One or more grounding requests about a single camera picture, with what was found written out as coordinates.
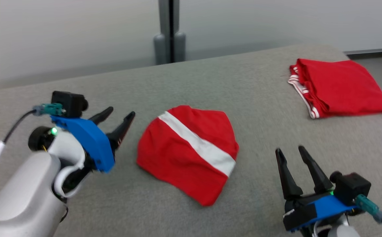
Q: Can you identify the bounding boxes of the red shorts with white stripe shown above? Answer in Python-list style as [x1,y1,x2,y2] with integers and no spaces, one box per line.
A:
[136,105,240,207]

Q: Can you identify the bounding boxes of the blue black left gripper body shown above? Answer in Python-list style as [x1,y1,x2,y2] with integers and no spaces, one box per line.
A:
[50,115,116,173]

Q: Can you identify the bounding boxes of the red jersey with black number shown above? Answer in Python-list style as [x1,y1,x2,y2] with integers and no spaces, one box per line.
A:
[288,59,382,119]

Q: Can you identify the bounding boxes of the black left cable teal plug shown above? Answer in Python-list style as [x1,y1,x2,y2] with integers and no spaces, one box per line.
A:
[0,103,63,206]

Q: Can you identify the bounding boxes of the black cable teal plug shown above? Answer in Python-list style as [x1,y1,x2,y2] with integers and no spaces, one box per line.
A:
[0,103,63,206]
[355,194,382,237]

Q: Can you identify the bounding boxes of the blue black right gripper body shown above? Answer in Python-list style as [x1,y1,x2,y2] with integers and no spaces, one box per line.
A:
[283,193,358,233]

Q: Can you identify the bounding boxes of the grey fabric sofa cushion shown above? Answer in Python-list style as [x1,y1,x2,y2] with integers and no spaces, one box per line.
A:
[0,44,382,237]

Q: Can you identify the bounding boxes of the grey metal frame with caster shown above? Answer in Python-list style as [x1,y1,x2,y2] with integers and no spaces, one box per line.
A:
[343,47,382,92]

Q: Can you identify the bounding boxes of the black right cable teal plug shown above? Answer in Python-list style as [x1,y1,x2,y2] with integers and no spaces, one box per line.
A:
[355,194,382,237]

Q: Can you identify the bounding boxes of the grey wall post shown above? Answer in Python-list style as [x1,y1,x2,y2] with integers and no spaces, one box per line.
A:
[154,0,187,65]

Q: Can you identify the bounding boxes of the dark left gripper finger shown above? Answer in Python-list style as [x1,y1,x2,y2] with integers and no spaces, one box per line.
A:
[107,111,136,151]
[89,106,114,126]

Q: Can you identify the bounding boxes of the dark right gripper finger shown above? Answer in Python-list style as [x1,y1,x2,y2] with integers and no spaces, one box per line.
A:
[275,148,304,200]
[298,145,334,194]

